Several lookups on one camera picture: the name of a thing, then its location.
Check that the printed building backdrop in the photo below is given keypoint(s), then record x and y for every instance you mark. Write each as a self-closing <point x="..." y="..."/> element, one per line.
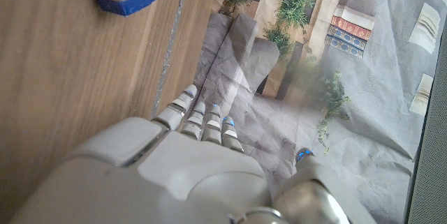
<point x="349" y="77"/>

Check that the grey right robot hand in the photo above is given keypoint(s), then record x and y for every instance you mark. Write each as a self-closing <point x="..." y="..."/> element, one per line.
<point x="181" y="178"/>

